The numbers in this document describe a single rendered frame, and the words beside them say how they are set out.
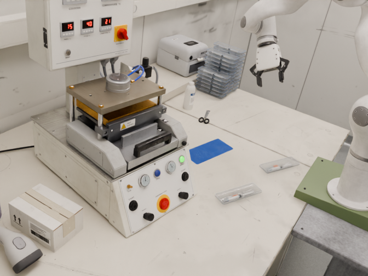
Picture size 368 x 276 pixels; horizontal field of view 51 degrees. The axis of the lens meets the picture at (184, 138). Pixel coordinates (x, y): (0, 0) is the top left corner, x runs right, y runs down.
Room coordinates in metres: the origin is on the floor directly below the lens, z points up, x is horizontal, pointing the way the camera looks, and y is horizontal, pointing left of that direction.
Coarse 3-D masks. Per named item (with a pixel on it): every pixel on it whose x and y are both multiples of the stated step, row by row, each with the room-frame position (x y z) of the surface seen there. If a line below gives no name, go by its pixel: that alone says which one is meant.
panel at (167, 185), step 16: (160, 160) 1.05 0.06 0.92; (176, 160) 1.09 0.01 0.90; (128, 176) 0.94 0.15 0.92; (160, 176) 1.02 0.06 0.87; (176, 176) 1.07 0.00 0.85; (128, 192) 0.91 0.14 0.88; (144, 192) 0.95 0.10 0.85; (160, 192) 1.00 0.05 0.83; (176, 192) 1.04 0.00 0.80; (192, 192) 1.09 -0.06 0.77; (128, 208) 0.89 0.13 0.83; (144, 208) 0.93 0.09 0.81; (144, 224) 0.90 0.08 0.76
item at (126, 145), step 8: (144, 128) 1.08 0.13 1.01; (152, 128) 1.11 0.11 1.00; (128, 136) 1.03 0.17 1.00; (136, 136) 1.06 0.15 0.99; (144, 136) 1.08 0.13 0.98; (152, 136) 1.11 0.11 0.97; (120, 144) 1.03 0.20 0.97; (128, 144) 1.03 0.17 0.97; (160, 144) 1.07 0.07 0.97; (168, 144) 1.08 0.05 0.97; (176, 144) 1.11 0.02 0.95; (128, 152) 0.99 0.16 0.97; (144, 152) 1.01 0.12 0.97; (152, 152) 1.02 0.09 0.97; (160, 152) 1.05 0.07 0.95; (128, 160) 0.95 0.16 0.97; (136, 160) 0.97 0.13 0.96; (144, 160) 0.99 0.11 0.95; (128, 168) 0.94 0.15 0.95
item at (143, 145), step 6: (168, 132) 1.08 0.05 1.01; (156, 138) 1.04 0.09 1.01; (162, 138) 1.05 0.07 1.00; (168, 138) 1.07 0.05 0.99; (138, 144) 0.99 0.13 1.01; (144, 144) 0.99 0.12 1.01; (150, 144) 1.01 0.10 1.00; (156, 144) 1.03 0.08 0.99; (138, 150) 0.97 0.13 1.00; (144, 150) 0.99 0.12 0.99; (138, 156) 0.97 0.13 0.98
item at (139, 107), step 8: (80, 104) 1.10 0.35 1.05; (136, 104) 1.15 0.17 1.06; (144, 104) 1.16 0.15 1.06; (152, 104) 1.17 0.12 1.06; (80, 112) 1.10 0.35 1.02; (88, 112) 1.08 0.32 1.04; (96, 112) 1.05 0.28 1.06; (112, 112) 1.07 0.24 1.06; (120, 112) 1.08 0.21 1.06; (128, 112) 1.08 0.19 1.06; (136, 112) 1.10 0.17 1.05; (96, 120) 1.05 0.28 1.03; (104, 120) 1.03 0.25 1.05; (112, 120) 1.03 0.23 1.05
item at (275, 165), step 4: (276, 160) 1.39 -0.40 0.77; (280, 160) 1.39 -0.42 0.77; (284, 160) 1.40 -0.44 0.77; (288, 160) 1.40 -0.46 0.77; (292, 160) 1.41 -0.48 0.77; (296, 160) 1.41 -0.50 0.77; (260, 164) 1.34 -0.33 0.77; (264, 164) 1.35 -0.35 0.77; (268, 164) 1.35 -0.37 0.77; (272, 164) 1.36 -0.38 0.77; (276, 164) 1.36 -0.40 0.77; (280, 164) 1.37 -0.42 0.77; (284, 164) 1.37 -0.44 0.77; (288, 164) 1.37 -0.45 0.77; (292, 164) 1.38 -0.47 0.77; (264, 168) 1.32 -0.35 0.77; (268, 168) 1.32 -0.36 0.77; (272, 168) 1.33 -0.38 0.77; (276, 168) 1.33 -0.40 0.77; (280, 168) 1.34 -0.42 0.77
